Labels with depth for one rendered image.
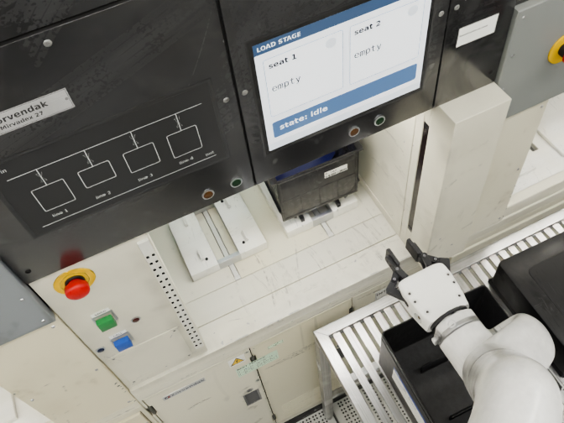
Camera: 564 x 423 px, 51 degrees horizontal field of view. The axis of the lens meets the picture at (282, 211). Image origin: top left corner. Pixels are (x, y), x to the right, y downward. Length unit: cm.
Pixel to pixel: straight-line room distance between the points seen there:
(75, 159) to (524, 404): 61
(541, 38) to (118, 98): 74
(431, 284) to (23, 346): 74
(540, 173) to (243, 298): 87
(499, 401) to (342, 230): 96
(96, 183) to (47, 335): 37
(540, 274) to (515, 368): 90
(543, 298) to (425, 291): 51
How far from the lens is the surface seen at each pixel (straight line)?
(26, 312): 106
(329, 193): 148
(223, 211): 159
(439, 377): 151
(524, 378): 68
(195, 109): 82
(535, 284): 156
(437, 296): 109
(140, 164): 86
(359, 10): 85
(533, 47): 116
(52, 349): 119
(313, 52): 85
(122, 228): 95
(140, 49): 74
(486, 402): 68
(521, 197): 168
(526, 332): 97
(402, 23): 92
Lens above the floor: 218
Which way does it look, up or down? 55 degrees down
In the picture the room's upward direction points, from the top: 9 degrees counter-clockwise
